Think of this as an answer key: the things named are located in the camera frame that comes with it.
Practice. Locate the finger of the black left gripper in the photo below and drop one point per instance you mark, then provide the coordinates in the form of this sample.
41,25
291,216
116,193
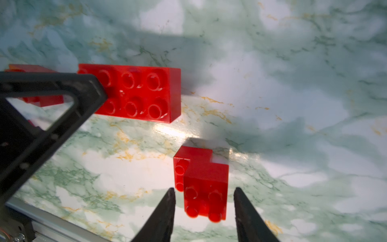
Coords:
24,147

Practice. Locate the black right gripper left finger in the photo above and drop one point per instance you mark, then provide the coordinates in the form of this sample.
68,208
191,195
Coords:
159,226

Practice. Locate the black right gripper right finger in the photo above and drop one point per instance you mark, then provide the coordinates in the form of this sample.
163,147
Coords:
250,226

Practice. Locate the small red lego brick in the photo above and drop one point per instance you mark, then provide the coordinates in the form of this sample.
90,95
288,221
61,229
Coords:
40,101

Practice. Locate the red stepped lego assembly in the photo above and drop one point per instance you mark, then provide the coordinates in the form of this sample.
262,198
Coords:
203,182

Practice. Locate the red 2x4 lego brick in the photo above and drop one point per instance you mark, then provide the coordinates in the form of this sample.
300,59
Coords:
141,93

